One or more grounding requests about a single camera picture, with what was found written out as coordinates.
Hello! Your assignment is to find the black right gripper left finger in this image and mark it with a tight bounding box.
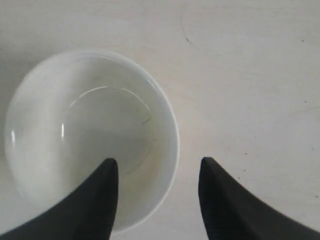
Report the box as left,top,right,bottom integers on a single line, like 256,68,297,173
0,158,118,240

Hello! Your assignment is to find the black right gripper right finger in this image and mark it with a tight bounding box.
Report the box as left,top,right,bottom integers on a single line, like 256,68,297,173
198,157,320,240

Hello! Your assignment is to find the white ceramic bowl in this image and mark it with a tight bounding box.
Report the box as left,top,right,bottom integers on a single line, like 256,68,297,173
4,49,180,234

